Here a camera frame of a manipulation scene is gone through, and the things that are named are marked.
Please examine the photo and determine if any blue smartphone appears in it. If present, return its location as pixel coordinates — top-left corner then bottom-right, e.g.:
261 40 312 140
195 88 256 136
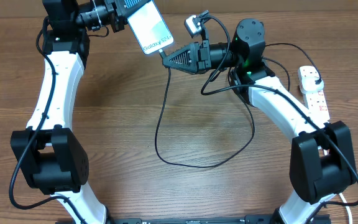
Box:
128 1 174 55

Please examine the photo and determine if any black charging cable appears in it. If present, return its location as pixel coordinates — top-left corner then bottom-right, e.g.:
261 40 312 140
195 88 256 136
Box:
154 42 324 169

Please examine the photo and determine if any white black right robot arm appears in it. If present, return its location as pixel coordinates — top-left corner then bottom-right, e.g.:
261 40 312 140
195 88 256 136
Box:
162 16 358 223

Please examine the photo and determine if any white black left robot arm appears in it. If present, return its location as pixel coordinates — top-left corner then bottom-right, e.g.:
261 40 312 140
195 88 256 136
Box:
10 0 154 223

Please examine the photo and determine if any white charger adapter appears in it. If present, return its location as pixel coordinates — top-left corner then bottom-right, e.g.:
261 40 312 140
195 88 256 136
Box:
300 76 324 94

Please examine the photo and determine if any white power strip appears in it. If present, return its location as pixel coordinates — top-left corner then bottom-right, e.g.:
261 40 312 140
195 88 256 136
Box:
298 65 330 121

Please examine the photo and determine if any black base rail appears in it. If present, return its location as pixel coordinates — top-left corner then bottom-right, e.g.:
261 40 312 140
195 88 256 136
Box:
54 214 332 224

